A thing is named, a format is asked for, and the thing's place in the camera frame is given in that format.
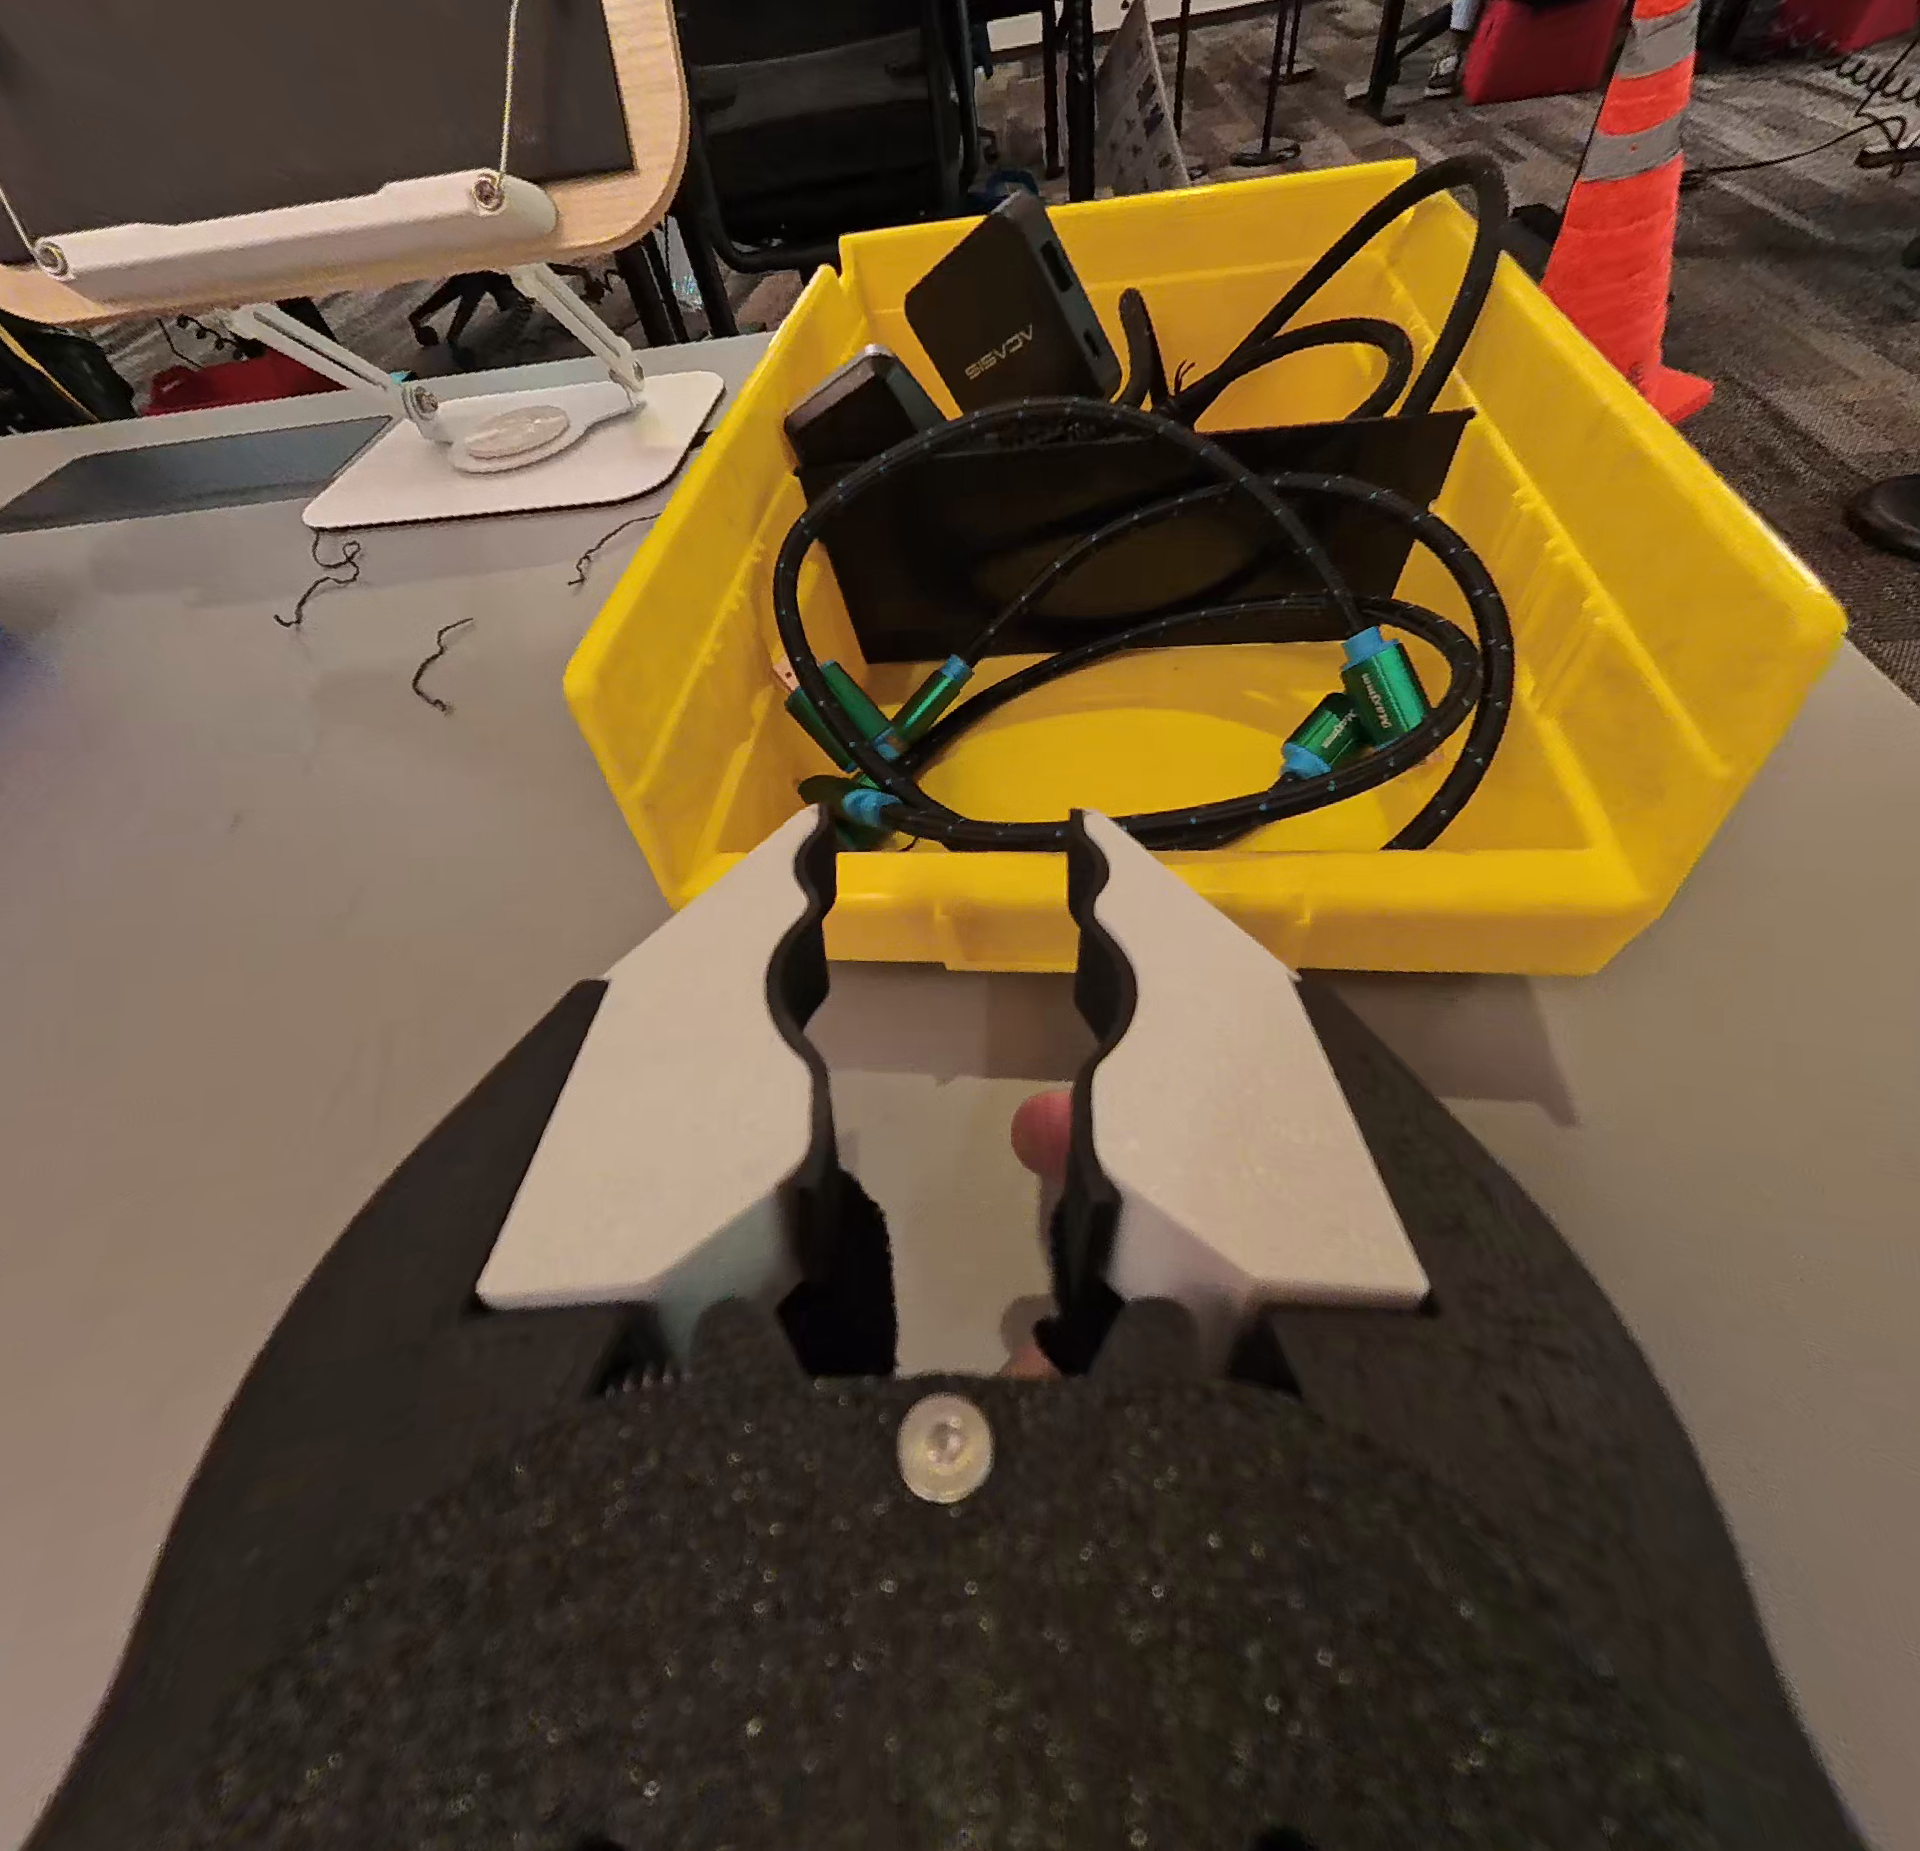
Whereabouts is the tangled black thread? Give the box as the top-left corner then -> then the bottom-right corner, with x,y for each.
273,538 -> 366,630

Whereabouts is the grey desk cable flap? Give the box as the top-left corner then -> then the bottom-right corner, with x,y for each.
0,414 -> 393,533

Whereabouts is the black bin divider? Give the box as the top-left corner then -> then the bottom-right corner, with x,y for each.
828,408 -> 1479,665

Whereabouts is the wooden-framed black book stand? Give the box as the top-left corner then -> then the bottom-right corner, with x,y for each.
0,0 -> 724,533

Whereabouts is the black hdmi switch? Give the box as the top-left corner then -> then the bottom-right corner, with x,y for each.
782,348 -> 943,477

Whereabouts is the black switch cable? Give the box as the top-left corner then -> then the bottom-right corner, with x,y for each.
1117,153 -> 1511,426

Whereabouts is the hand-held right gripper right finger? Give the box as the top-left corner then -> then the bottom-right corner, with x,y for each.
1036,809 -> 1430,1385

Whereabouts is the white patterned hanging bag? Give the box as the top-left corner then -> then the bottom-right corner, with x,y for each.
1095,0 -> 1195,195

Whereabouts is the black adapter block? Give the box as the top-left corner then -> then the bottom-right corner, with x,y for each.
903,189 -> 1123,417

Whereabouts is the orange traffic cone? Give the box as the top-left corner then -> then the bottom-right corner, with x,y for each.
1543,0 -> 1715,426

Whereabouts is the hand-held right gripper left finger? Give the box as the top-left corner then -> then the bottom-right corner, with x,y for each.
476,804 -> 901,1379

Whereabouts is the yellow plastic bin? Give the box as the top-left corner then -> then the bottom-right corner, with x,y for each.
562,160 -> 1849,974

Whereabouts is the black office chair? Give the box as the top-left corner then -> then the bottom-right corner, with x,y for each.
659,0 -> 983,279

